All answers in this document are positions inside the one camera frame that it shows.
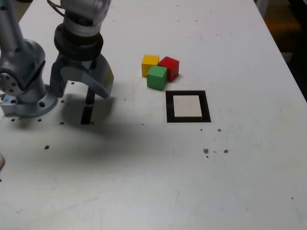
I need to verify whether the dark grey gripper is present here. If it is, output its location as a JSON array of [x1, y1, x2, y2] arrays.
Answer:
[[50, 54, 115, 99]]

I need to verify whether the yellow cube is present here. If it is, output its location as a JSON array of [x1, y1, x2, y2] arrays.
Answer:
[[141, 55, 160, 78]]

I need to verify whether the green cube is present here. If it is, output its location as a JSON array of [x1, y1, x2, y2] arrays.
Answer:
[[146, 65, 168, 91]]

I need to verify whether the red cube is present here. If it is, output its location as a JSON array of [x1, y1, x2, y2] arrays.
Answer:
[[157, 56, 180, 82]]

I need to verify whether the black tape square outline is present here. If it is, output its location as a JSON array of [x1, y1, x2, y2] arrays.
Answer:
[[165, 90, 212, 124]]

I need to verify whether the black tape strip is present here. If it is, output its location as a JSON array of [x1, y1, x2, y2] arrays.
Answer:
[[80, 86, 96, 125]]

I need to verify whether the thin dark wrist wire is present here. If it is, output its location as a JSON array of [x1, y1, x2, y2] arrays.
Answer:
[[47, 0, 66, 17]]

